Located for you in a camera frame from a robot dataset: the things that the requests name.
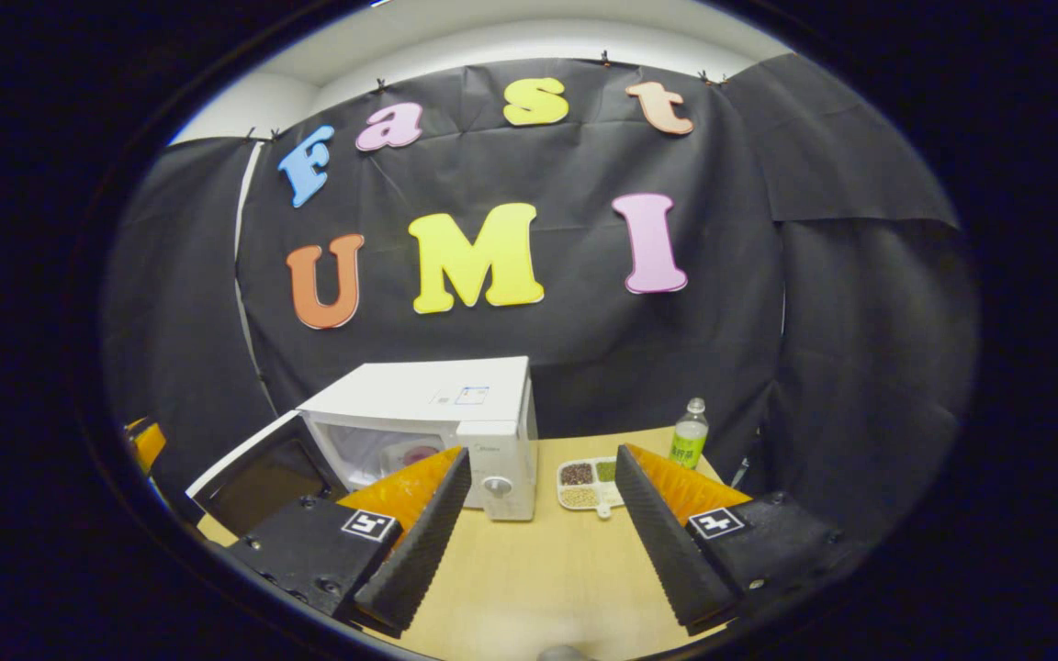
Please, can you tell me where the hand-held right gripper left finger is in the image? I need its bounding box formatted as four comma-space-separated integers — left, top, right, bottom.
221, 447, 473, 639

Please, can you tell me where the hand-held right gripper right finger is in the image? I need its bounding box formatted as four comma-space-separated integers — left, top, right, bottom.
614, 443, 865, 637

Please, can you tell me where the white microwave oven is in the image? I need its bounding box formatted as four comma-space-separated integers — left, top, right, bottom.
185, 356, 539, 538

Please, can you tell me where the white divided dish of beans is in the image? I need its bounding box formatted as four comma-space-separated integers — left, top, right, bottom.
556, 456, 626, 520

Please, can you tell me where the green drink bottle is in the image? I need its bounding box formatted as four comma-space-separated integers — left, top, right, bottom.
670, 398, 710, 471

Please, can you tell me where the black backdrop cloth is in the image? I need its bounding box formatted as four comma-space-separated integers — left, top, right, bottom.
102, 53, 980, 552

